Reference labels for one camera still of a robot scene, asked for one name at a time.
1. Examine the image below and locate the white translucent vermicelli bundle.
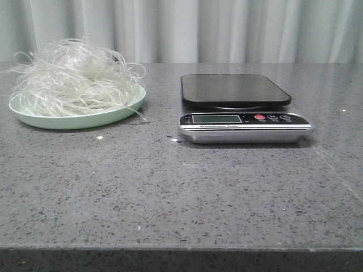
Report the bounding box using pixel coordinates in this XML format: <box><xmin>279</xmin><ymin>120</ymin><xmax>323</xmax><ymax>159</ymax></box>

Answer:
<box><xmin>5</xmin><ymin>39</ymin><xmax>146</xmax><ymax>117</ymax></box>

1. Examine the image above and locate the silver black kitchen scale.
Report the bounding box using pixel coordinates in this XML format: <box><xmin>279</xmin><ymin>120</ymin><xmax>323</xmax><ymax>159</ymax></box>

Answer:
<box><xmin>178</xmin><ymin>74</ymin><xmax>313</xmax><ymax>144</ymax></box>

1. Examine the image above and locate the white pleated curtain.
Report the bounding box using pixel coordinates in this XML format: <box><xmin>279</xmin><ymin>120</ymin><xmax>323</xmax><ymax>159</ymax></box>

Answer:
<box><xmin>1</xmin><ymin>1</ymin><xmax>362</xmax><ymax>63</ymax></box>

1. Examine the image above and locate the pale green round plate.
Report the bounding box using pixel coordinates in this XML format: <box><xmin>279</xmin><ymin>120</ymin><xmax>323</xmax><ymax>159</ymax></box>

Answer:
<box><xmin>9</xmin><ymin>87</ymin><xmax>146</xmax><ymax>130</ymax></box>

